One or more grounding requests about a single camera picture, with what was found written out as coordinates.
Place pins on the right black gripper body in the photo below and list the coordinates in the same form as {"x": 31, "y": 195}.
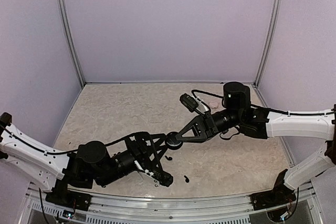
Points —
{"x": 212, "y": 129}

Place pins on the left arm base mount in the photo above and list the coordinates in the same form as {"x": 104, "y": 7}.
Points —
{"x": 70, "y": 199}

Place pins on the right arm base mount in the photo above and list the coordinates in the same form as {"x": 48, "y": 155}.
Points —
{"x": 269, "y": 199}

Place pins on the left aluminium corner post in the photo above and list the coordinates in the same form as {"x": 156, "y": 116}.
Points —
{"x": 70, "y": 42}

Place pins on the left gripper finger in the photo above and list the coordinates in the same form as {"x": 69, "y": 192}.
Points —
{"x": 157, "y": 168}
{"x": 141, "y": 145}

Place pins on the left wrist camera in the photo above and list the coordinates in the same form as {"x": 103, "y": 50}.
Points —
{"x": 148, "y": 175}

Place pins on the aluminium corner post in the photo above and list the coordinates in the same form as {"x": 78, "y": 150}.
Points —
{"x": 70, "y": 42}
{"x": 268, "y": 42}

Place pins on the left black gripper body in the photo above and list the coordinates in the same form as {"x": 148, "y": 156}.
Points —
{"x": 135, "y": 147}

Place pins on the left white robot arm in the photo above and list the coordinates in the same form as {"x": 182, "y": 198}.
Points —
{"x": 92, "y": 163}

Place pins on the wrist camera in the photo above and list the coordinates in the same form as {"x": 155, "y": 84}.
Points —
{"x": 148, "y": 175}
{"x": 194, "y": 104}

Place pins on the pink earbud charging case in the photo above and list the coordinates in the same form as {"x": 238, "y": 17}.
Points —
{"x": 213, "y": 105}

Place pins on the right aluminium corner post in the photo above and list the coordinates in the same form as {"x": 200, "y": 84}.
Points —
{"x": 268, "y": 42}

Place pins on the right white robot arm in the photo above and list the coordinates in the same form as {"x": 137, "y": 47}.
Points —
{"x": 262, "y": 123}

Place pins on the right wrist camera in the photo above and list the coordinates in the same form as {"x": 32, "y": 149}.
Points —
{"x": 194, "y": 104}

